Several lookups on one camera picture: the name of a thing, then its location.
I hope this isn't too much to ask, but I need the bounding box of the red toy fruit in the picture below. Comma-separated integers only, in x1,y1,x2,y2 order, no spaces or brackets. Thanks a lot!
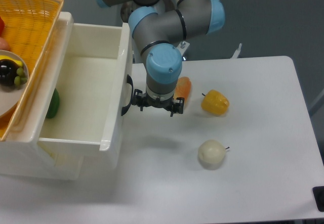
0,17,5,35

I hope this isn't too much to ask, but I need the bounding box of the white plate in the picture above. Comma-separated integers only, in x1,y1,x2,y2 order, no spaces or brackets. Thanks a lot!
1,50,29,117

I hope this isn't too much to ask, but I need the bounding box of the white toy pear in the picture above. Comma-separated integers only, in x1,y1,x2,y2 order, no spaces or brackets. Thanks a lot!
197,140,230,169

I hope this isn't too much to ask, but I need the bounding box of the dark purple toy mangosteen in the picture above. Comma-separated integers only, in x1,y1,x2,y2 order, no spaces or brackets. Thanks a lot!
1,59,28,87

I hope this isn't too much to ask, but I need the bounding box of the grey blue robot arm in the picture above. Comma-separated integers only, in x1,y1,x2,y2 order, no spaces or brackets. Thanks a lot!
96,0,225,114

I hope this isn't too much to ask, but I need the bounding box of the yellow woven basket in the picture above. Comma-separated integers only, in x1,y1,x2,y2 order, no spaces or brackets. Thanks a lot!
1,0,64,141

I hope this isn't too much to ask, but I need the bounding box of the white metal bracket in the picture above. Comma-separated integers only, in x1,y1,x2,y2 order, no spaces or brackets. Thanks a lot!
231,43,242,59

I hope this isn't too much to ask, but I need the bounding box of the pink toy peach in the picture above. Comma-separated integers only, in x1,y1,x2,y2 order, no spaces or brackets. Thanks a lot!
0,37,10,51

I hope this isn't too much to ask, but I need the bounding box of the yellow toy bell pepper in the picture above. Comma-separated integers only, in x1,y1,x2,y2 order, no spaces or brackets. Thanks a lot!
201,89,230,115

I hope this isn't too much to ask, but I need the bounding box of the black corner object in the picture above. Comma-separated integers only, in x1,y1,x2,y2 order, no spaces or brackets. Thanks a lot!
312,186,324,212

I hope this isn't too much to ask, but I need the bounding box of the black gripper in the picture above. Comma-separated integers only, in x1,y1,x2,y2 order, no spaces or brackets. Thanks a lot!
132,89,185,117

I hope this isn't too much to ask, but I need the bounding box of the orange toy bread slice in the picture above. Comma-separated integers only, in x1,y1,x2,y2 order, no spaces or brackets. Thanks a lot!
174,76,191,101

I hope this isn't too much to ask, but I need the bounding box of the white drawer cabinet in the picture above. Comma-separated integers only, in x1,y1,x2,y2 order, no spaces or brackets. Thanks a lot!
1,12,83,180

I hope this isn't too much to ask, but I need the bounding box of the green toy pepper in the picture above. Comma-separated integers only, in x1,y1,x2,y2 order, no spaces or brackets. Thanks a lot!
46,88,60,119

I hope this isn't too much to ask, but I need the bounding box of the yellow toy banana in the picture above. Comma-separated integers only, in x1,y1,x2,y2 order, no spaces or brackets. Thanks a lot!
0,55,23,67

